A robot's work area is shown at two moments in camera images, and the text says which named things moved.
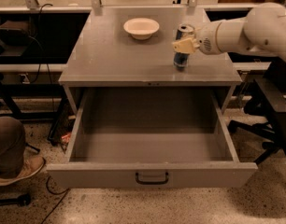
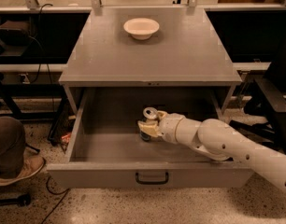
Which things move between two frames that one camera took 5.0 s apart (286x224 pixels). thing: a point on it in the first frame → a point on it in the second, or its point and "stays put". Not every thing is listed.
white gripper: x=207 y=41 → x=168 y=124
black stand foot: x=22 y=200 stays put
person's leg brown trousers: x=9 y=143 stays put
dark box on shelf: x=14 y=34 stays put
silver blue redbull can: x=181 y=61 → x=150 y=114
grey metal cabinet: x=101 y=53 stays put
